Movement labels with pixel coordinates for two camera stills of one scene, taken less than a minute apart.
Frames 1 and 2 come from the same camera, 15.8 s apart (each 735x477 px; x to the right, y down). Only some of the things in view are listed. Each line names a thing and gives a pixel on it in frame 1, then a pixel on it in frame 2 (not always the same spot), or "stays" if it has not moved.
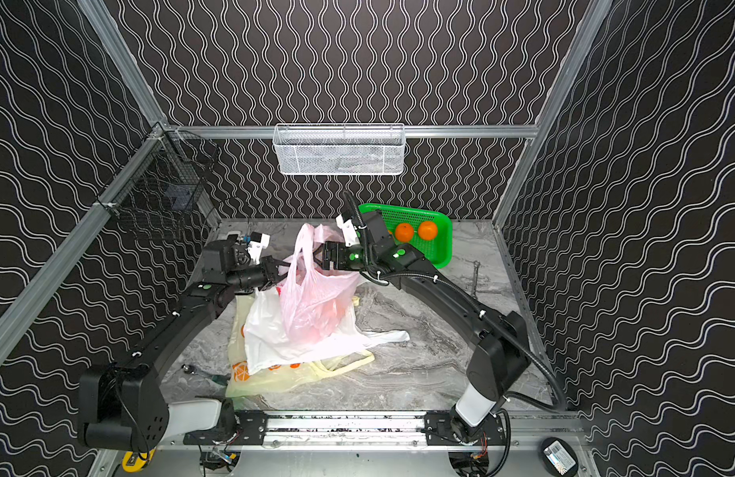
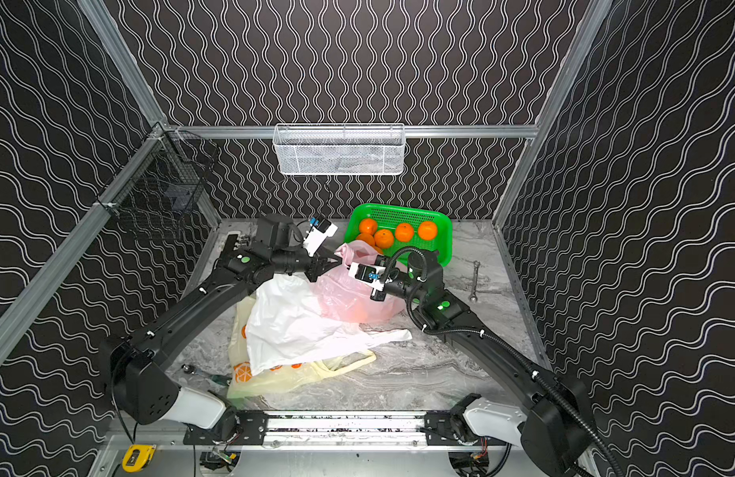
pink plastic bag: x=315 y=296 to x=344 y=297
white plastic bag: x=269 y=341 stays
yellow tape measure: x=132 y=462 stays
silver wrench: x=476 y=264 stays
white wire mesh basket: x=339 y=148 stays
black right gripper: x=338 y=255 to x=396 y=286
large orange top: x=427 y=230 stays
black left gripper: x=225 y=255 to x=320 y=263
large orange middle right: x=404 y=233 stays
